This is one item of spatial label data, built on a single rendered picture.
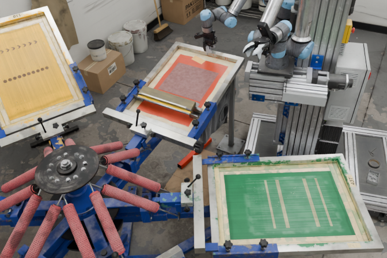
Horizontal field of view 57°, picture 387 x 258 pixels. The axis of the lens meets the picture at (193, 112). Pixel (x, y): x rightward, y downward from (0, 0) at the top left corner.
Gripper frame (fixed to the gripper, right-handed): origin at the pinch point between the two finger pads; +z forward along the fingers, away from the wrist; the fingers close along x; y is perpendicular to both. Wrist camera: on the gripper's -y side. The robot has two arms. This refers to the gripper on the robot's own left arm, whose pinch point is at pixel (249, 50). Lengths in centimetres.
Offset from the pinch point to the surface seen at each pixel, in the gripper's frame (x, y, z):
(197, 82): 66, 52, -28
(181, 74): 82, 49, -29
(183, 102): 54, 48, -1
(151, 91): 78, 44, 3
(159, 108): 73, 56, 5
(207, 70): 68, 49, -42
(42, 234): 38, 43, 109
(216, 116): 56, 81, -31
